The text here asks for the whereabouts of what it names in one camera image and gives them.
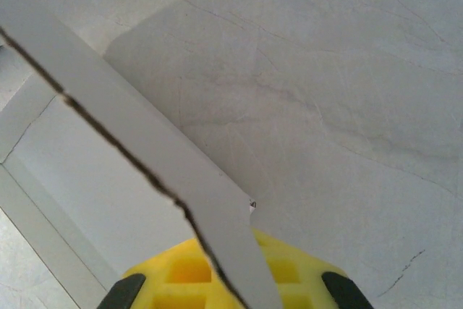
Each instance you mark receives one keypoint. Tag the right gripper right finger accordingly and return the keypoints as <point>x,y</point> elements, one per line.
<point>307,287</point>

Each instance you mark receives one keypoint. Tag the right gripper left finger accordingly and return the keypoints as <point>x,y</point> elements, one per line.
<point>162,287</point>

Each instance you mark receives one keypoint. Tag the white cardboard mailer box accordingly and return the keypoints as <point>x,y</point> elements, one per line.
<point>108,178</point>

